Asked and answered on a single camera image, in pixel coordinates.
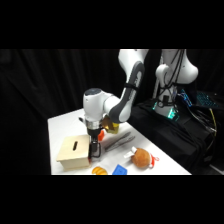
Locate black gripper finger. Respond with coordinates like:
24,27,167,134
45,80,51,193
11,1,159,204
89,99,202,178
95,143,102,158
89,143,96,158

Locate brown plush toy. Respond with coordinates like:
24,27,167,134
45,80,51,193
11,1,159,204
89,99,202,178
123,146,161,170

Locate green base light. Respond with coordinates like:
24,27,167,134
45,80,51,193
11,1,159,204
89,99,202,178
151,101,181,122

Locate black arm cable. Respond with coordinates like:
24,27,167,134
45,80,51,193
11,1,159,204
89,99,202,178
159,49,186,107

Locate light wooden box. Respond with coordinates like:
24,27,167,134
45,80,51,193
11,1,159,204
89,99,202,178
55,134,93,172

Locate black robot stand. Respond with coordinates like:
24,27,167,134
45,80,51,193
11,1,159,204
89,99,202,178
126,99,224,176

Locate metal tongs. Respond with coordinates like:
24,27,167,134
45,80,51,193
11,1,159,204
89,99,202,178
103,131,136,152

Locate blue backlit keyboard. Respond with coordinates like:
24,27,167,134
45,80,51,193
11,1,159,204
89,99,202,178
195,89,224,110

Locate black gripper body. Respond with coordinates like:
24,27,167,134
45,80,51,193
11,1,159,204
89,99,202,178
87,127,103,145

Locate orange croissant toy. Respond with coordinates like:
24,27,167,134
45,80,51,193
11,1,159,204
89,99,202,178
91,165,109,176

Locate yellow-green cup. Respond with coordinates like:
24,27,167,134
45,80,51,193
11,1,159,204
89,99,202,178
110,122,121,135

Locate blue block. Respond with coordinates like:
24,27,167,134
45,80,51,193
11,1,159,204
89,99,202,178
111,163,129,176

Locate yellow cable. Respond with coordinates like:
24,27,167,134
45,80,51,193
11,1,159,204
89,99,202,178
208,107,219,138

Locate black curtain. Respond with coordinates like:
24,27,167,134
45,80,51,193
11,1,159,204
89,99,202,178
0,49,224,176

